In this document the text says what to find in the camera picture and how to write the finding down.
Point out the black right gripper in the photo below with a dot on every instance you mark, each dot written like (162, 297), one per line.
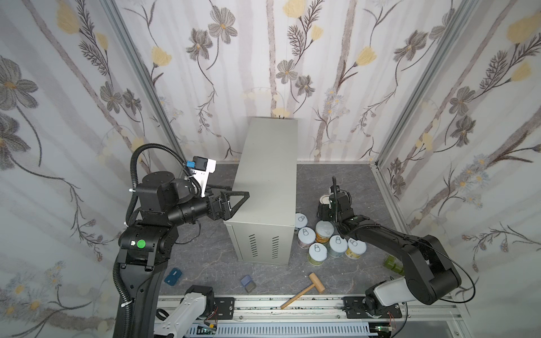
(334, 209)

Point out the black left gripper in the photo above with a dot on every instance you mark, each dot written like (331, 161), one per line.
(222, 205)

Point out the orange can with plastic lid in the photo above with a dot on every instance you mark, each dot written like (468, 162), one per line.
(324, 231)

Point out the green labelled white can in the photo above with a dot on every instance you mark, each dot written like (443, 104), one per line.
(318, 253)

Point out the blue labelled tin can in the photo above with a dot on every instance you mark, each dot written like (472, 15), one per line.
(324, 201)

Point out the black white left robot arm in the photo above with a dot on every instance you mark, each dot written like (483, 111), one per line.
(159, 205)

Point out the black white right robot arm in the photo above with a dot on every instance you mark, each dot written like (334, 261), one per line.
(429, 274)

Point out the white can near cabinet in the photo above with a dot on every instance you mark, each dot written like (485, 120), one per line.
(301, 221)

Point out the grey metal cabinet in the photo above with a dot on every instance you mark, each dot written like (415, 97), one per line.
(263, 228)

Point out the pink labelled white can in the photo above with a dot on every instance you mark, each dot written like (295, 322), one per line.
(306, 237)

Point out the teal labelled white can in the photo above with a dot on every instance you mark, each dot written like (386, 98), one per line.
(337, 246)

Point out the yellow labelled white can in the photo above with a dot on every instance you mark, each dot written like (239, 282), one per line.
(355, 249)

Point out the blue toy car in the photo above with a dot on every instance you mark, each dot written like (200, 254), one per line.
(173, 277)

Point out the small grey blue block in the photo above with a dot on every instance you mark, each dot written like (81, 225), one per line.
(248, 284)

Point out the green toy block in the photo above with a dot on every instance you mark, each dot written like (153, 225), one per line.
(393, 264)

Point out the wooden mallet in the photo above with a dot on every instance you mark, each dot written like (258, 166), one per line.
(315, 284)

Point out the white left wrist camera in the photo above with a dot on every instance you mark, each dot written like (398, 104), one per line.
(199, 169)

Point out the aluminium rail base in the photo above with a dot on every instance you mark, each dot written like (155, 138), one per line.
(326, 315)

